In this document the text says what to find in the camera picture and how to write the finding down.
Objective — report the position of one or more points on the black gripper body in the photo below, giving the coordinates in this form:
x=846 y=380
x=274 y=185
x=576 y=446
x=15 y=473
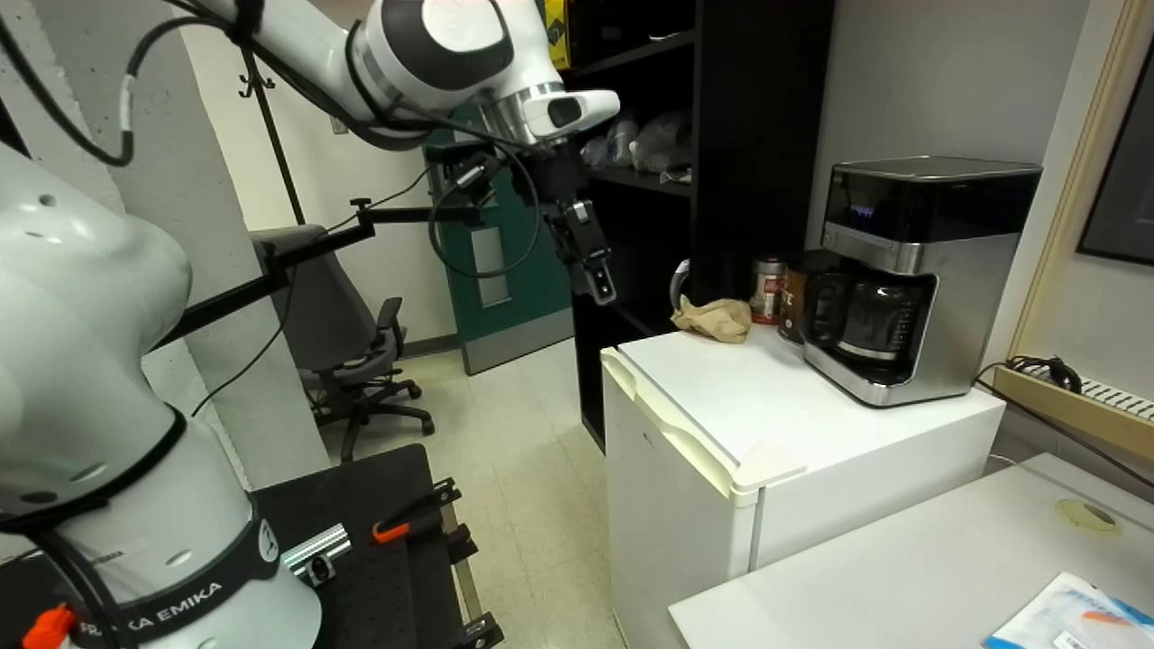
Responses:
x=562 y=185

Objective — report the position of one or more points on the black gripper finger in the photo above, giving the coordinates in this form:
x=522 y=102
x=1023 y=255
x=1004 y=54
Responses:
x=608 y=274
x=592 y=274

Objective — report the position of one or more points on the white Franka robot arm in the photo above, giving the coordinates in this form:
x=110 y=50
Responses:
x=73 y=312

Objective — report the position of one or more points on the green door panel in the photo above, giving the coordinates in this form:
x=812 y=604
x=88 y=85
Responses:
x=505 y=319

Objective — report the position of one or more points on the yellow box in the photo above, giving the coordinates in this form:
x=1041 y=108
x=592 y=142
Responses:
x=558 y=31

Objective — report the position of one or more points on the small silver tin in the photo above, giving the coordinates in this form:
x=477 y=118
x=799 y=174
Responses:
x=767 y=289

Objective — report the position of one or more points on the brown coffee can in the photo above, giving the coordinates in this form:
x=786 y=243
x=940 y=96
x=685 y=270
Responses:
x=796 y=304

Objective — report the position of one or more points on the white mini fridge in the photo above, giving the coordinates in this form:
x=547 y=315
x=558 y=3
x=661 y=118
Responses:
x=743 y=407

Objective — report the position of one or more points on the black shelving unit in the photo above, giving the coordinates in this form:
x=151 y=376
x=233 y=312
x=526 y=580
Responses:
x=760 y=144

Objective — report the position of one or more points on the black office chair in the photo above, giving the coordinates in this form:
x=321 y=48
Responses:
x=366 y=380

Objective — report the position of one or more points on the black orange bar clamp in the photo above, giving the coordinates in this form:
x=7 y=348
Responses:
x=47 y=627
x=410 y=521

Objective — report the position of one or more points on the black silver coffee maker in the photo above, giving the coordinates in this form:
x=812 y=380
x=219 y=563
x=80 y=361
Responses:
x=913 y=240

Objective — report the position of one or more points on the black robot cart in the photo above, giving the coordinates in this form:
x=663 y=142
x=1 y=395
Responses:
x=399 y=597

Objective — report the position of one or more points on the large framed window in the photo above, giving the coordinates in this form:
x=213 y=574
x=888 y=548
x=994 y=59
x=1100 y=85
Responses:
x=1123 y=155

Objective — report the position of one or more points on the blue white paper sheet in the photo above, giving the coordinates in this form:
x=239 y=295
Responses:
x=1064 y=617

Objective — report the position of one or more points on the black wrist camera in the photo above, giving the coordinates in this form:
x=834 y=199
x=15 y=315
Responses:
x=471 y=178

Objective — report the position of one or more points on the black camera tripod arm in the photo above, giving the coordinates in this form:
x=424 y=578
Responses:
x=300 y=243

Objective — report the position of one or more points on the silver metal bracket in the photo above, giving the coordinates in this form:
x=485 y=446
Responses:
x=320 y=548

